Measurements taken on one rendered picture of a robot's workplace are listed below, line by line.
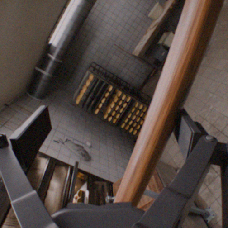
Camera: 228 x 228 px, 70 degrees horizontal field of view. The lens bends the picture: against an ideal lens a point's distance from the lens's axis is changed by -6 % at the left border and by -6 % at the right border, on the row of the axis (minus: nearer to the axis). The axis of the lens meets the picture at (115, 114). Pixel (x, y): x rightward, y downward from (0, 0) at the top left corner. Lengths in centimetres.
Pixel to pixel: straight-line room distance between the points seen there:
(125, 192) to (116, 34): 509
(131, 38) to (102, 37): 82
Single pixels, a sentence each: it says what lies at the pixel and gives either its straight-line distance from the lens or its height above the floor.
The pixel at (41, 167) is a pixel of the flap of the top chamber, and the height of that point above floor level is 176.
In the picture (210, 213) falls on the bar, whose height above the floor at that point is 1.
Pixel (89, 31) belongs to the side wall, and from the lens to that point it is 520.
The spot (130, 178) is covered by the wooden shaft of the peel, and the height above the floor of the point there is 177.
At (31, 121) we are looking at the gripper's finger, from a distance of 17.
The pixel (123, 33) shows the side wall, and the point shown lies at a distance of 524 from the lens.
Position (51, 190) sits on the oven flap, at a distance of 194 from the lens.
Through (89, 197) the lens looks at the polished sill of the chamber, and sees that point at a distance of 207.
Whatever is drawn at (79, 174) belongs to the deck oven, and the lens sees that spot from 228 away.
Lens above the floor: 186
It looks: 16 degrees down
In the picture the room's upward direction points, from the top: 61 degrees counter-clockwise
